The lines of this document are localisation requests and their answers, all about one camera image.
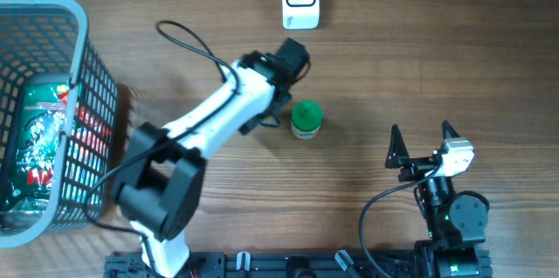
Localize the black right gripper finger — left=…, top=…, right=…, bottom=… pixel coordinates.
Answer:
left=442, top=120, right=460, bottom=140
left=384, top=124, right=410, bottom=169

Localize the green lid seasoning jar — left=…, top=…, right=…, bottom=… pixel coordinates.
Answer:
left=291, top=101, right=323, bottom=140

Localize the green 3M gloves packet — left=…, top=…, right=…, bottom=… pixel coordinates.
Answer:
left=0, top=75, right=114, bottom=226

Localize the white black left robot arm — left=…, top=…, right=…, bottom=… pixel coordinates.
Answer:
left=111, top=38, right=310, bottom=277

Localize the grey black plastic basket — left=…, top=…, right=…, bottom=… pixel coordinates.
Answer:
left=1, top=0, right=119, bottom=248

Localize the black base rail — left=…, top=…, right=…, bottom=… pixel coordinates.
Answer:
left=103, top=249, right=493, bottom=278

